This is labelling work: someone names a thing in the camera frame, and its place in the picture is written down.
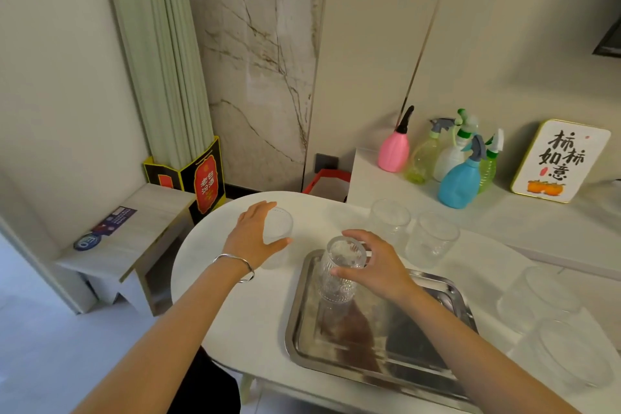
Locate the person's left hand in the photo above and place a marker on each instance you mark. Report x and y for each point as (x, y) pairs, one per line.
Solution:
(247, 239)

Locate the person's right hand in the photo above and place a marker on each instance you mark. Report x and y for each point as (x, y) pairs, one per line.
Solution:
(385, 273)

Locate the person's left thumb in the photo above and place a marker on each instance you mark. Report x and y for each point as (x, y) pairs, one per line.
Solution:
(279, 245)

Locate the person's right thumb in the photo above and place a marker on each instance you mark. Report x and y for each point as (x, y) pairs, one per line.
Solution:
(347, 273)

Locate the smooth clear glass cup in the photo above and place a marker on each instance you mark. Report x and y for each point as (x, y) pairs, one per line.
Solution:
(280, 227)
(432, 239)
(563, 355)
(536, 299)
(390, 219)

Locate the embossed clear glass cup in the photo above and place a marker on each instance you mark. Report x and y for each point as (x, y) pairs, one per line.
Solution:
(337, 290)

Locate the person's left forearm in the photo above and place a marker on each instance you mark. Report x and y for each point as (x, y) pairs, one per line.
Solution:
(165, 336)

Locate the person's right forearm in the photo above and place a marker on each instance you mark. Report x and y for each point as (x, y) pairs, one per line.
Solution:
(465, 355)

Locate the stainless steel tray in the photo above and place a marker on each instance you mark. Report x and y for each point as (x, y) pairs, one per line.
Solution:
(334, 345)

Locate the red bin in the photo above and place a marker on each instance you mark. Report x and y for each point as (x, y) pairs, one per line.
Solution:
(330, 183)

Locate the black yellow red box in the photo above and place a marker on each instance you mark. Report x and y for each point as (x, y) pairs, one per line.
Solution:
(206, 183)

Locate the pink spray bottle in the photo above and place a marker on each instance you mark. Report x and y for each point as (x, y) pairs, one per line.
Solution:
(393, 151)

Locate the yellow-green spray bottle grey head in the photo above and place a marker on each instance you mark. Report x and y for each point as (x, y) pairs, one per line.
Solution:
(421, 161)

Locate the light wooden stool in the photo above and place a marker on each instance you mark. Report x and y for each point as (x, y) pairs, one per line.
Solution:
(140, 229)

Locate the blue spray bottle grey head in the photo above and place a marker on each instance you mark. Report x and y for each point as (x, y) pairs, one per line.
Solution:
(458, 185)

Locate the person's black trousers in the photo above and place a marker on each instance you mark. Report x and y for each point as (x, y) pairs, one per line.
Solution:
(208, 387)

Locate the dark blue printed card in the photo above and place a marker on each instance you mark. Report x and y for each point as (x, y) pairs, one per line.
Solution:
(115, 220)

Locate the round blue sticker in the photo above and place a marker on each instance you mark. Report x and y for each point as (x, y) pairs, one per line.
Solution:
(87, 242)

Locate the pale green curtain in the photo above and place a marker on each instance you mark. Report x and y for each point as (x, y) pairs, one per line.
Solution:
(160, 64)

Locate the white calligraphy sign plaque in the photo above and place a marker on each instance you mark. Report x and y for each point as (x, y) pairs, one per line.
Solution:
(558, 161)

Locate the black wall socket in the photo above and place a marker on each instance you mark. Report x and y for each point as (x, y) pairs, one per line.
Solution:
(326, 162)

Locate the dark picture frame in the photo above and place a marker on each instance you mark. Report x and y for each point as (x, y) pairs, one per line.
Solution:
(610, 40)

